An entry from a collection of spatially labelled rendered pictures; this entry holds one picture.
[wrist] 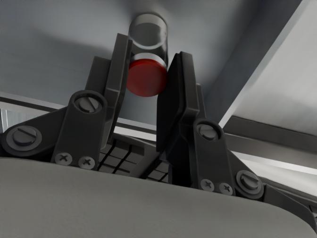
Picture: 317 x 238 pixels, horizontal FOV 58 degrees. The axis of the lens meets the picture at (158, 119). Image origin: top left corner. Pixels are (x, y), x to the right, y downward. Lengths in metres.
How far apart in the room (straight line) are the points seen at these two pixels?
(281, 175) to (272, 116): 0.22
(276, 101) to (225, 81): 0.05
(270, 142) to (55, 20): 0.16
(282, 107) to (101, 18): 0.14
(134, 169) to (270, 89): 0.22
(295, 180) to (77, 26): 0.38
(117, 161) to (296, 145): 0.20
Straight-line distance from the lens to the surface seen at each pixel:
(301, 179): 0.47
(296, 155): 0.24
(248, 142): 0.22
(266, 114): 0.23
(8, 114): 0.73
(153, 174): 0.37
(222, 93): 0.18
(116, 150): 0.33
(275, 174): 0.44
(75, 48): 0.18
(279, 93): 0.22
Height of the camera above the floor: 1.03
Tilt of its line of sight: 45 degrees down
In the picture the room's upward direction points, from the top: 180 degrees counter-clockwise
